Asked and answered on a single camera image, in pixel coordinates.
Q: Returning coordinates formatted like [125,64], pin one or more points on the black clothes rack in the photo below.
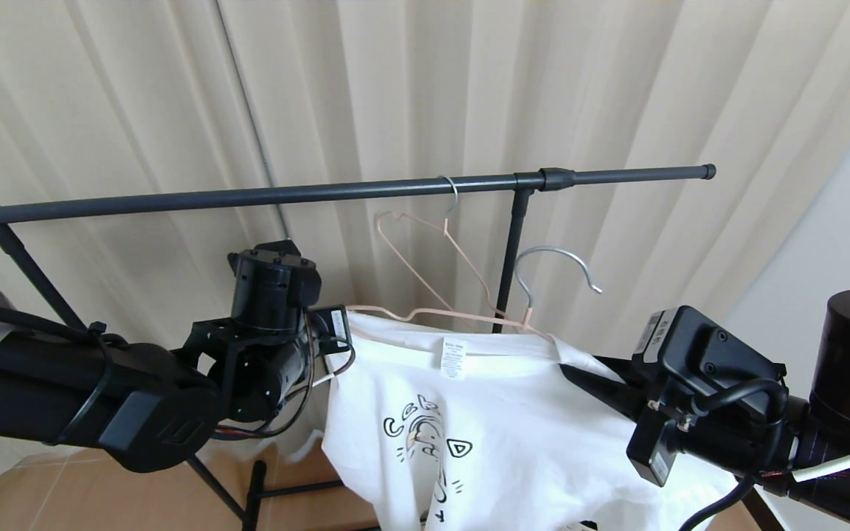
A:
[174,199]

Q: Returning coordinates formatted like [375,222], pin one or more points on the beige curtain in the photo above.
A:
[137,96]

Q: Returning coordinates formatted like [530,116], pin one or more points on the pink clothes hanger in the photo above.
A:
[518,276]
[456,193]

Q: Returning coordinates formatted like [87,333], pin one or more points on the white printed t-shirt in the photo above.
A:
[506,413]

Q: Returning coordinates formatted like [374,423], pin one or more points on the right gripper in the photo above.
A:
[735,453]

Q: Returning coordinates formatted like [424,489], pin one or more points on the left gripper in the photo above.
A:
[325,339]

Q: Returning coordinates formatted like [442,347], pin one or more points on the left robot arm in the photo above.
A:
[137,398]

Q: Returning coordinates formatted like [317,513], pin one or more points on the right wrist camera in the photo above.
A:
[713,354]

